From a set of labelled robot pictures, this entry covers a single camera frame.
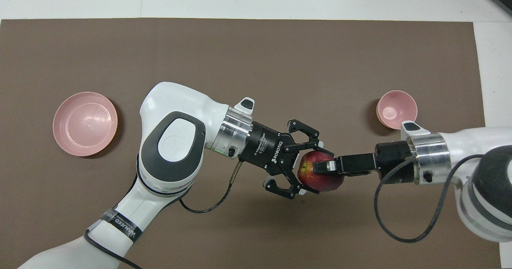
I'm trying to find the pink bowl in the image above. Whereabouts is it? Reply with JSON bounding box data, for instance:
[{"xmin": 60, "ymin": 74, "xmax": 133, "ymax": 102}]
[{"xmin": 376, "ymin": 90, "xmax": 418, "ymax": 130}]

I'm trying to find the brown table mat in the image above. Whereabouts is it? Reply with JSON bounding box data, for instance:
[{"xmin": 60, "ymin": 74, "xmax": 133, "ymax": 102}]
[{"xmin": 0, "ymin": 18, "xmax": 502, "ymax": 269}]

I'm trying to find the black velcro cable strap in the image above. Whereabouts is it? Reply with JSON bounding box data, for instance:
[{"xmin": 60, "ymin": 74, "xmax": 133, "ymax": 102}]
[{"xmin": 98, "ymin": 208, "xmax": 143, "ymax": 244}]

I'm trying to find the red apple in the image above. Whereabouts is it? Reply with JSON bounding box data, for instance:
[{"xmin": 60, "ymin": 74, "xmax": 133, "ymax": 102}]
[{"xmin": 297, "ymin": 150, "xmax": 344, "ymax": 193}]

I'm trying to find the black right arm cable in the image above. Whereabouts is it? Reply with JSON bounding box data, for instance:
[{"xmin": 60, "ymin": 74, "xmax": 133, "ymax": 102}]
[{"xmin": 374, "ymin": 154, "xmax": 487, "ymax": 244}]

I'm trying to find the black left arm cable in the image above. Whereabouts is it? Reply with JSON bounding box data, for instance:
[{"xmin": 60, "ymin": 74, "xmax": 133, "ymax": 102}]
[{"xmin": 83, "ymin": 161, "xmax": 242, "ymax": 269}]

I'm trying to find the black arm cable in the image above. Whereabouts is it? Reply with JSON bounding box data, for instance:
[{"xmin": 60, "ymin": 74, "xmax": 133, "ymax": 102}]
[
  {"xmin": 83, "ymin": 161, "xmax": 242, "ymax": 269},
  {"xmin": 374, "ymin": 154, "xmax": 487, "ymax": 244}
]

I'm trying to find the pink plate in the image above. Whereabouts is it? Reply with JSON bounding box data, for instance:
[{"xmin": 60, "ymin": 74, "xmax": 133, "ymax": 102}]
[{"xmin": 53, "ymin": 92, "xmax": 118, "ymax": 157}]

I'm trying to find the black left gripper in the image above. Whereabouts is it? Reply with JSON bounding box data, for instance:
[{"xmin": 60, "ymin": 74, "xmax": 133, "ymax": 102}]
[{"xmin": 238, "ymin": 119, "xmax": 335, "ymax": 200}]

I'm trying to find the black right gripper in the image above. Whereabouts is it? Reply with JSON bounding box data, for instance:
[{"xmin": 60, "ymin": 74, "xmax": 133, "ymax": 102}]
[{"xmin": 313, "ymin": 140, "xmax": 415, "ymax": 184}]

